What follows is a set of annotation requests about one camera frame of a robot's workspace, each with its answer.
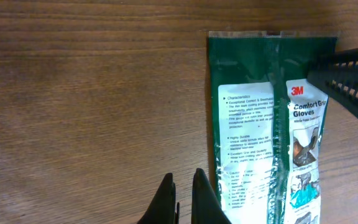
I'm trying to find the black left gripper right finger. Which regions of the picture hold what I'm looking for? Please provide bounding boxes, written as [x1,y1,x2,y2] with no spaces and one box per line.
[191,168,231,224]

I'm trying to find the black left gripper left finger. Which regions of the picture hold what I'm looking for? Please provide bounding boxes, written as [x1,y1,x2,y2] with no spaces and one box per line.
[137,173,180,224]

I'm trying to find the green 3M gloves package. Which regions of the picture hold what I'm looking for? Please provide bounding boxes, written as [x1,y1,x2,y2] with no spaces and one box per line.
[208,31,337,223]

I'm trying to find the dark grey plastic basket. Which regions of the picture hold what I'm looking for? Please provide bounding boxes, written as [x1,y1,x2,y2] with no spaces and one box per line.
[307,48,358,119]

